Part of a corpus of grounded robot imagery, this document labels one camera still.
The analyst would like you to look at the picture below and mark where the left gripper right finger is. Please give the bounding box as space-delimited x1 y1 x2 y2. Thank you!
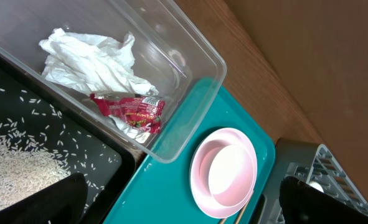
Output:
279 177 368 224

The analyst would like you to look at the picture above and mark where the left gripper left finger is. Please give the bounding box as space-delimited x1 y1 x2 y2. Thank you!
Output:
0 173 88 223

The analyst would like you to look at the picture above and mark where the small white cup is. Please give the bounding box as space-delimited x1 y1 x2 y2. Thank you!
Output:
308 181 324 193

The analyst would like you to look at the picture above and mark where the wooden chopstick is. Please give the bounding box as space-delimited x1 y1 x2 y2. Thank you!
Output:
218 218 227 224
234 200 250 224

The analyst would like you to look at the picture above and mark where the white rice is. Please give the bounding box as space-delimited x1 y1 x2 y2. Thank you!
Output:
0 137 82 210

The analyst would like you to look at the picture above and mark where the small pink bowl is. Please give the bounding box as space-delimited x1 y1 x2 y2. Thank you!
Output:
208 145 256 207

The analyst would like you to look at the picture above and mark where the pink plate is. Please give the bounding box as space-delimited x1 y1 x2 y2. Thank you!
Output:
189 128 258 218

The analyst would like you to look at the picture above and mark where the red snack wrapper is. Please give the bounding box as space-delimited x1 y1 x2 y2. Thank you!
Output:
90 92 166 134

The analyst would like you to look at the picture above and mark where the white napkin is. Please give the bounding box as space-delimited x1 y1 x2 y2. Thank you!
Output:
39 28 159 143

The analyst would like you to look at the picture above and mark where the grey dish rack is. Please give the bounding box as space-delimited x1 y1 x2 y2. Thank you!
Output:
248 139 368 224

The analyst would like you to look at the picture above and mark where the teal serving tray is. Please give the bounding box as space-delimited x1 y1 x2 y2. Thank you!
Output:
104 88 275 223

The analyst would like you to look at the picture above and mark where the black plastic tray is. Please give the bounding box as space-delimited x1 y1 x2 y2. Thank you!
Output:
0 56 136 223

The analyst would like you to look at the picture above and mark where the clear plastic bin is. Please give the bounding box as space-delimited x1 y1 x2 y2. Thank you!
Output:
0 0 227 163

